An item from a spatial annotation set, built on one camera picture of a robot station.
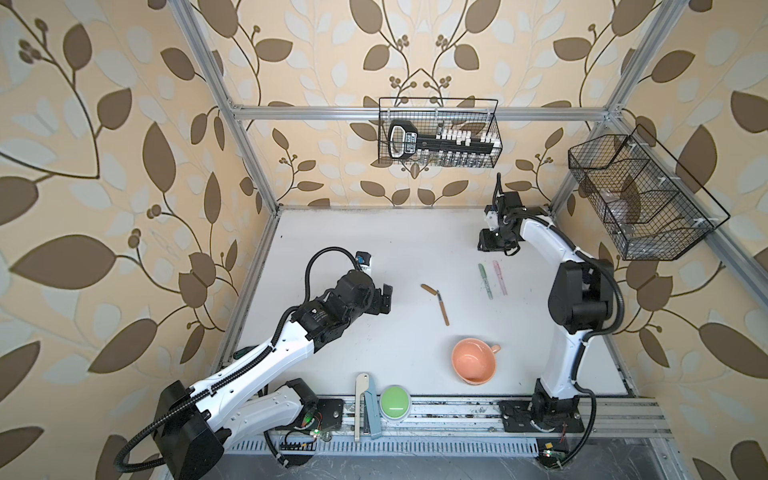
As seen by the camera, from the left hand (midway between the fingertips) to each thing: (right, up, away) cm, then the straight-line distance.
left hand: (379, 285), depth 77 cm
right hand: (+34, +9, +19) cm, 40 cm away
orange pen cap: (+15, -5, +21) cm, 27 cm away
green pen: (+34, -2, +22) cm, 41 cm away
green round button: (+4, -30, -2) cm, 30 cm away
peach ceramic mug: (+26, -22, +5) cm, 35 cm away
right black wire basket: (+67, +19, -4) cm, 70 cm away
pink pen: (+40, -1, +24) cm, 47 cm away
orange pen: (+20, -11, +16) cm, 28 cm away
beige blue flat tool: (-4, -26, -1) cm, 27 cm away
